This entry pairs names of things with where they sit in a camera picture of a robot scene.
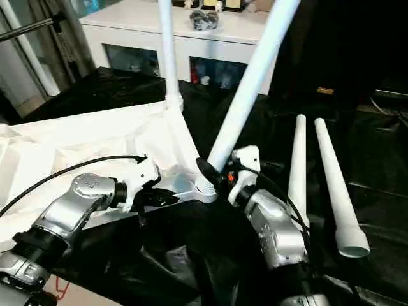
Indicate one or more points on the white plastic table leg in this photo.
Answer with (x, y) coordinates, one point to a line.
(298, 166)
(167, 51)
(338, 191)
(252, 83)

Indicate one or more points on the white plastic table top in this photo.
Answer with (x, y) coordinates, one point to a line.
(64, 140)

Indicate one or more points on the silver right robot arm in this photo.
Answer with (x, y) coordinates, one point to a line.
(274, 223)

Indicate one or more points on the small yellow label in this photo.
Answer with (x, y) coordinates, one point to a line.
(325, 91)

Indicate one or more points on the black plastic mat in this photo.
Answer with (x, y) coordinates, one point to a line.
(376, 166)

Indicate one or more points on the grey bundle on cabinet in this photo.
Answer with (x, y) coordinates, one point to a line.
(204, 19)

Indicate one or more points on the white cabinet with glass doors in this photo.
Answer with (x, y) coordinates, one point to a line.
(127, 25)

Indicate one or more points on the grey curtain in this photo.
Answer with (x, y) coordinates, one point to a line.
(70, 38)

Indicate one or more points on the black tall cabinet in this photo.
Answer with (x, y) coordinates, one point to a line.
(344, 38)

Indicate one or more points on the black flat device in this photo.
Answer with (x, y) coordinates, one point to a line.
(390, 95)

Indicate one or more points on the grey metal pole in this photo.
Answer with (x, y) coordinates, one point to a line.
(25, 27)

